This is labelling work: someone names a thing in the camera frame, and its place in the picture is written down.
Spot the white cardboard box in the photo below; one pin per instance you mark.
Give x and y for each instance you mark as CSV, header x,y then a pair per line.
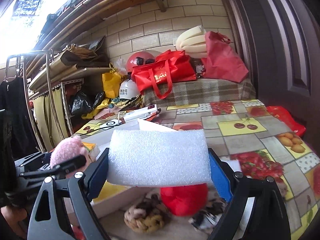
x,y
115,202

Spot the grey metal shelf rack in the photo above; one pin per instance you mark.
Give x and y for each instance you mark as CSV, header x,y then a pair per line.
x,y
65,110

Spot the person's left hand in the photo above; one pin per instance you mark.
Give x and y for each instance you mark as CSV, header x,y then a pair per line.
x,y
12,216

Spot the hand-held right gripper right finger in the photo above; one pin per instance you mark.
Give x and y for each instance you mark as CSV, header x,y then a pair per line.
x,y
220,180

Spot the red plush ball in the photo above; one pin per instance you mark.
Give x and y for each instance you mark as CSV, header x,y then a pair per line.
x,y
182,200

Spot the yellow plastic sheet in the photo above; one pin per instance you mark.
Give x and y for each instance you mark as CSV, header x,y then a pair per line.
x,y
100,106

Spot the white round device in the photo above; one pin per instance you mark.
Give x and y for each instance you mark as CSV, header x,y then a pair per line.
x,y
111,124

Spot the red helmet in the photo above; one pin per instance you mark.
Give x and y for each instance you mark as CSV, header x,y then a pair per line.
x,y
131,66

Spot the long white carton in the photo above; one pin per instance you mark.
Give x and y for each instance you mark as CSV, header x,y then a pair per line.
x,y
140,115

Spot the white helmet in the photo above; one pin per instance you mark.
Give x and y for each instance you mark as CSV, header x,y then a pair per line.
x,y
128,87

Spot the black hanging garment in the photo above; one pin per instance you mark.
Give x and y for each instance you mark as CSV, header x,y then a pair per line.
x,y
17,115

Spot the plaid cloth cover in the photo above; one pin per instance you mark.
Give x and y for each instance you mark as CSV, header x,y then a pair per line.
x,y
200,91

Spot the bamboo poles bundle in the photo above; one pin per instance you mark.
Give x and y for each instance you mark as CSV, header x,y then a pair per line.
x,y
100,12

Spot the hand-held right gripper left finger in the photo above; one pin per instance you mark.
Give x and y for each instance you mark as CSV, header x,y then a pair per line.
x,y
96,180

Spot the wooden board stack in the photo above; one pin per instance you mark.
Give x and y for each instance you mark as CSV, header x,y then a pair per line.
x,y
62,72

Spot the fruit print tablecloth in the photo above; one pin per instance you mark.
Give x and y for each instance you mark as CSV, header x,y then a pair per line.
x,y
250,140

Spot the purple grey panelled door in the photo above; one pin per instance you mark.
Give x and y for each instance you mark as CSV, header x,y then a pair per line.
x,y
280,55

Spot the cow print cloth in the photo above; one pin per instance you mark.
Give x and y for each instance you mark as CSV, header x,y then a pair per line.
x,y
202,220

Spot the plain red fabric bag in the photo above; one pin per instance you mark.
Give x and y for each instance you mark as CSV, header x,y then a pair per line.
x,y
222,60

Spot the yellow bag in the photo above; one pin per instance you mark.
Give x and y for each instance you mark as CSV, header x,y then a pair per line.
x,y
111,82

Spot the pink cloth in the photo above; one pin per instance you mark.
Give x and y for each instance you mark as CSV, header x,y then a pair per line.
x,y
107,113

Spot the yellow shelf curtain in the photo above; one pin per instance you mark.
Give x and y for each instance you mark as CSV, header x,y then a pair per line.
x,y
40,115

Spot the white foam sheet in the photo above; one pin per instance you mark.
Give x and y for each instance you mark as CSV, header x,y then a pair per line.
x,y
157,157

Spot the black plastic bag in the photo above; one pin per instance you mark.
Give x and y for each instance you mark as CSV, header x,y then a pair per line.
x,y
85,102

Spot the cream foam roll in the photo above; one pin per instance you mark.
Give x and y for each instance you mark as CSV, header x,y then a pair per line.
x,y
190,42

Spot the clear plastic bag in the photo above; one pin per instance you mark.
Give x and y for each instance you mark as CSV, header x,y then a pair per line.
x,y
120,66

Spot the flat red bag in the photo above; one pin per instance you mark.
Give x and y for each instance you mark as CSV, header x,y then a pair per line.
x,y
285,118

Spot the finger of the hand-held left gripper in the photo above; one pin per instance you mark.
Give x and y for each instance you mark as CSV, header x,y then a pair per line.
x,y
32,158
72,162

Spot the brown cardboard pieces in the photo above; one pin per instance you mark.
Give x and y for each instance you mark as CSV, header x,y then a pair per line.
x,y
82,52

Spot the pink plush toy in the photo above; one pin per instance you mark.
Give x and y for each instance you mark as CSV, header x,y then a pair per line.
x,y
65,150

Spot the steel clothes rack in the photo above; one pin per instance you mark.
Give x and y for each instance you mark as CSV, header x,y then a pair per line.
x,y
24,80

